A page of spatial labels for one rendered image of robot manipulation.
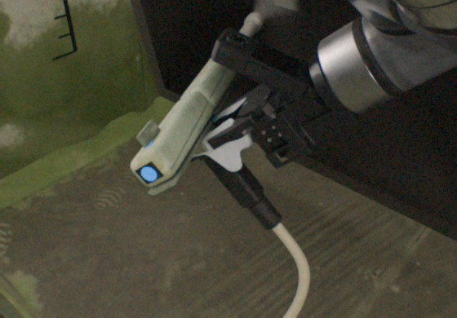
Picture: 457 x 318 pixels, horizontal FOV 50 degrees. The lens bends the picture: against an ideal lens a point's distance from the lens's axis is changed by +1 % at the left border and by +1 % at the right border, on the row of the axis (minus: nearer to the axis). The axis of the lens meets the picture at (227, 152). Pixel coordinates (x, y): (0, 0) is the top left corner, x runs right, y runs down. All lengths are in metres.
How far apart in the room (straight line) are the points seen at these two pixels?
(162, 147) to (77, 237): 0.73
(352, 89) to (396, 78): 0.04
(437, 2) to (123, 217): 1.08
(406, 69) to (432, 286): 0.75
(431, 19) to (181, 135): 0.35
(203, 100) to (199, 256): 0.58
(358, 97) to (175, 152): 0.20
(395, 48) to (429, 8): 0.22
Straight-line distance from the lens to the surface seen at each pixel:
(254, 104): 0.56
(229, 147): 0.60
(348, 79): 0.50
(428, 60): 0.50
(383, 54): 0.49
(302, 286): 0.76
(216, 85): 0.67
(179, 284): 1.10
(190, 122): 0.59
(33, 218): 1.32
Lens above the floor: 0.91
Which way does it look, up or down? 37 degrees down
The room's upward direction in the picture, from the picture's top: straight up
